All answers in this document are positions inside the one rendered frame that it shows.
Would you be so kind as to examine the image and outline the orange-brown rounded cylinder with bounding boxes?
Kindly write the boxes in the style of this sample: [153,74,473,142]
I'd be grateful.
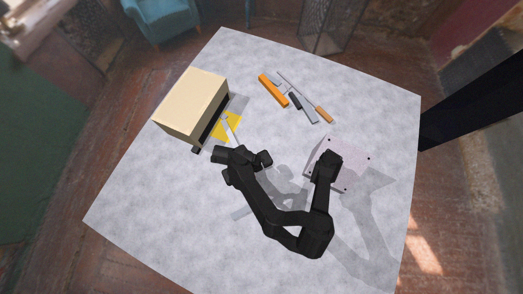
[221,119,239,148]

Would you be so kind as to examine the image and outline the orange rectangular bar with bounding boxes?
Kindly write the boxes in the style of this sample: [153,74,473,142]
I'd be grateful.
[258,74,289,108]

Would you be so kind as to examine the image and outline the tan rectangular box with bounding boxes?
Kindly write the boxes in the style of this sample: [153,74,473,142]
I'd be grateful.
[151,66,242,155]

